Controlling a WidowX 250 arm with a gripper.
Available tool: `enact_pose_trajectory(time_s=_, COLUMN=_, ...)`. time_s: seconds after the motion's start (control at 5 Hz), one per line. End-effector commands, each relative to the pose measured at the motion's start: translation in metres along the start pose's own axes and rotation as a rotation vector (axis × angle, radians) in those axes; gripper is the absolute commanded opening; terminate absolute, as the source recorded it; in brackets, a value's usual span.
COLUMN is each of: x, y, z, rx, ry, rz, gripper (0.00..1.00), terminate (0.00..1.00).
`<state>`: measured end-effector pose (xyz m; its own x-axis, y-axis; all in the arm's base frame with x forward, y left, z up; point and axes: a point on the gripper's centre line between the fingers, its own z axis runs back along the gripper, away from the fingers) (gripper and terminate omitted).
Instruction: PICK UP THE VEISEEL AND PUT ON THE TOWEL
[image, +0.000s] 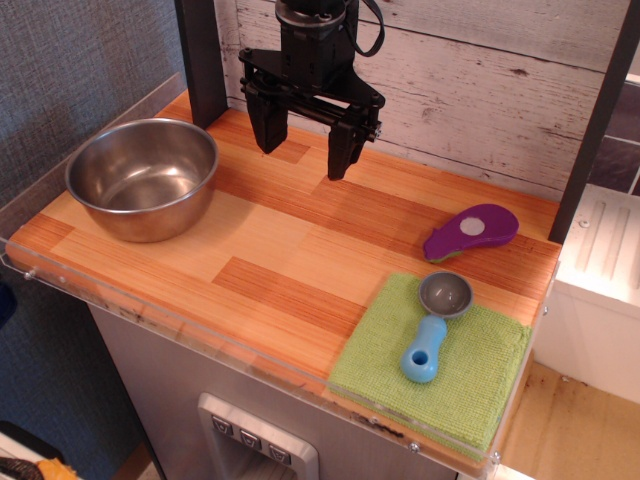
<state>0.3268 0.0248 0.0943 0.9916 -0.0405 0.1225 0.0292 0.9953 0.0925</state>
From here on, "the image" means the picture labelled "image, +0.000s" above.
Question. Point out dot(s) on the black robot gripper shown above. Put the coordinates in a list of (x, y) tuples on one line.
[(312, 74)]

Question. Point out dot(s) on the stainless steel bowl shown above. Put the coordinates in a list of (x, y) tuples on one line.
[(147, 180)]

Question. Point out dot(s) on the green towel cloth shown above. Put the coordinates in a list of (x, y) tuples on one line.
[(479, 361)]

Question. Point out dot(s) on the purple toy eggplant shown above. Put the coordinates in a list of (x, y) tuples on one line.
[(483, 225)]

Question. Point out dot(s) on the clear acrylic front guard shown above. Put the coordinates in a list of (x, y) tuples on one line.
[(284, 321)]

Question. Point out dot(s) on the grey toy fridge cabinet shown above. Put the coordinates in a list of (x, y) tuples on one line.
[(164, 380)]

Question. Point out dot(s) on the silver dispenser panel with buttons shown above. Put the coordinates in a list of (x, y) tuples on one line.
[(244, 446)]

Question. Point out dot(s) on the white toy sink unit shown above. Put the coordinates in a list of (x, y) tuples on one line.
[(590, 326)]

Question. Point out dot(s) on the orange black object corner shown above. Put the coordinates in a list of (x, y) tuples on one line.
[(47, 469)]

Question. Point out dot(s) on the dark left vertical post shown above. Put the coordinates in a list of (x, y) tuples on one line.
[(202, 58)]

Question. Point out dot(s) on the dark vertical post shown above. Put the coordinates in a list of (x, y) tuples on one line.
[(614, 79), (202, 58)]

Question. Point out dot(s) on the blue handled grey scoop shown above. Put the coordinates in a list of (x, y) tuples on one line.
[(444, 295)]

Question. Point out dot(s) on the dark right vertical post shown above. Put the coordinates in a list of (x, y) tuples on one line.
[(614, 79)]

